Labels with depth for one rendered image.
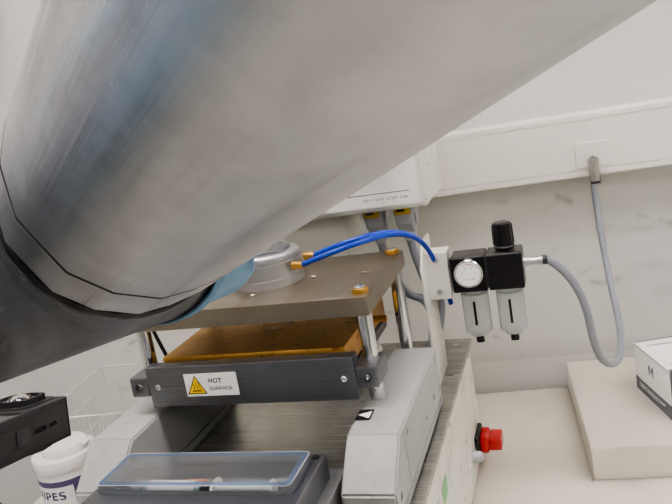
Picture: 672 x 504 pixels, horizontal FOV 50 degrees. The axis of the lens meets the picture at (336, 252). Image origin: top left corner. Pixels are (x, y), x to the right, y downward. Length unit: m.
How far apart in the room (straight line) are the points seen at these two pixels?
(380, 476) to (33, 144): 0.52
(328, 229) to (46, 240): 0.76
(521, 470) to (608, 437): 0.13
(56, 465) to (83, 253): 0.89
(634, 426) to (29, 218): 0.97
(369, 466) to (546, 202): 0.70
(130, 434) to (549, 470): 0.58
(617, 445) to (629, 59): 0.58
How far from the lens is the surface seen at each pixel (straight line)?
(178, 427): 0.84
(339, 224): 0.93
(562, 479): 1.05
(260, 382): 0.73
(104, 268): 0.18
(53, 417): 0.47
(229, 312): 0.73
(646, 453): 1.04
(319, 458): 0.65
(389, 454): 0.65
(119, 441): 0.78
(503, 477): 1.06
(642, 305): 1.30
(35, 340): 0.25
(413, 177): 0.87
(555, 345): 1.31
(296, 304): 0.70
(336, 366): 0.70
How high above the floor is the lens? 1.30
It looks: 12 degrees down
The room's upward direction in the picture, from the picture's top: 10 degrees counter-clockwise
